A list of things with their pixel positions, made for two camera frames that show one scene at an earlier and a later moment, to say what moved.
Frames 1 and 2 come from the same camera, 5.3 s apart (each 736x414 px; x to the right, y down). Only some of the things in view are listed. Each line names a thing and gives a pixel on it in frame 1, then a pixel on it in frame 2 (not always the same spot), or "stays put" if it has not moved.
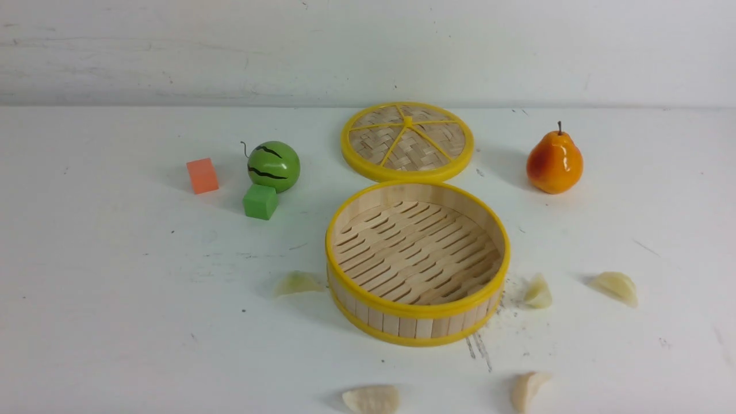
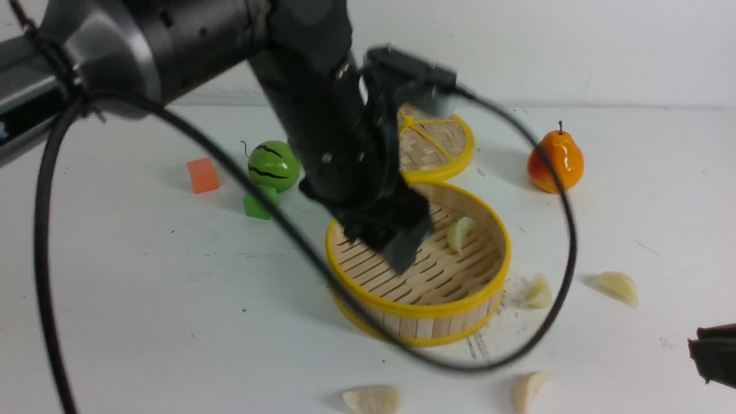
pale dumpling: (298, 282) -> (460, 231)
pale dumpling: (618, 285) stays put
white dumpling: (525, 387) stays put
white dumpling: (374, 399) stays put
